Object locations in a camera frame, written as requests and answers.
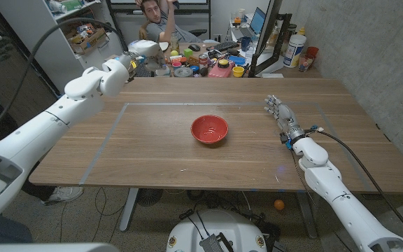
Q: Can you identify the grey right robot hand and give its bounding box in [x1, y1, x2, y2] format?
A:
[263, 94, 307, 146]

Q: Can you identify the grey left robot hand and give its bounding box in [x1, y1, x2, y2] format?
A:
[127, 39, 167, 74]

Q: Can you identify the red bowl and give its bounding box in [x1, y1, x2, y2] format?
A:
[190, 114, 229, 145]

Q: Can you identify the seated man grey shirt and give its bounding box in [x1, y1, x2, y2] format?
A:
[134, 0, 204, 43]

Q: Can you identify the black laptop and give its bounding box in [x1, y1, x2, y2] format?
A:
[134, 64, 154, 78]

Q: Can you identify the clear glass bottle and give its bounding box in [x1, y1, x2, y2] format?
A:
[170, 33, 181, 53]

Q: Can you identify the grey tape strip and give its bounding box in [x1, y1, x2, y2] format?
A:
[78, 103, 129, 186]
[315, 102, 376, 193]

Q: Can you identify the cardboard box with clutter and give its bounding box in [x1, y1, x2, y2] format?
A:
[66, 27, 108, 55]

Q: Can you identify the patterned cup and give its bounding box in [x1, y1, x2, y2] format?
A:
[297, 53, 315, 74]

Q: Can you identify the white canister blue label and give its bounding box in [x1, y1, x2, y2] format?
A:
[283, 34, 307, 69]

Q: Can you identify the red cup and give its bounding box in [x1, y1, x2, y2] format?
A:
[305, 46, 320, 60]

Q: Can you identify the blue container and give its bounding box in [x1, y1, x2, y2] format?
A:
[228, 55, 247, 67]

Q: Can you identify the pink box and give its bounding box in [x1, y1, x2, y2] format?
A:
[208, 62, 236, 78]

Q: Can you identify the black keyboard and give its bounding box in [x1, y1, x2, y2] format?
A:
[213, 41, 240, 53]

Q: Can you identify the blue mug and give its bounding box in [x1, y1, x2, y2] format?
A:
[241, 36, 253, 53]

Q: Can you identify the dark bottle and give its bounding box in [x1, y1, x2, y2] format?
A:
[281, 23, 297, 53]

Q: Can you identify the black monitor with stand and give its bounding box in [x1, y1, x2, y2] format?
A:
[248, 0, 293, 78]

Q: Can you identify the grey table leg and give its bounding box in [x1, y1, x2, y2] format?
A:
[295, 191, 318, 239]
[119, 188, 139, 232]

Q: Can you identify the laptop with blue screen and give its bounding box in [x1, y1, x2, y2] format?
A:
[229, 6, 267, 40]

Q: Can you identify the white robot torso base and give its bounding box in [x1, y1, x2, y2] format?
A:
[166, 209, 268, 252]

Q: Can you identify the white shelf unit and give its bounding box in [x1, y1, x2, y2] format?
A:
[0, 0, 127, 108]

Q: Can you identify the black power adapter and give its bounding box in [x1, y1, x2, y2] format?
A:
[178, 208, 195, 221]

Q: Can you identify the grey finned module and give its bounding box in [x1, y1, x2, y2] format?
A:
[199, 232, 234, 252]

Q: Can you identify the round black fan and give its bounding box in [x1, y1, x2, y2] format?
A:
[136, 188, 164, 207]

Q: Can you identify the white sneaker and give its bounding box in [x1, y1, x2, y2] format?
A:
[41, 186, 84, 207]

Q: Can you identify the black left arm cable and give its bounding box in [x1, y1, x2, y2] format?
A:
[0, 17, 129, 143]

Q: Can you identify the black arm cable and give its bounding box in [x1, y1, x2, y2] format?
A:
[0, 17, 129, 143]
[311, 126, 403, 243]

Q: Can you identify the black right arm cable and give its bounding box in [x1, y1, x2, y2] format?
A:
[311, 126, 403, 243]

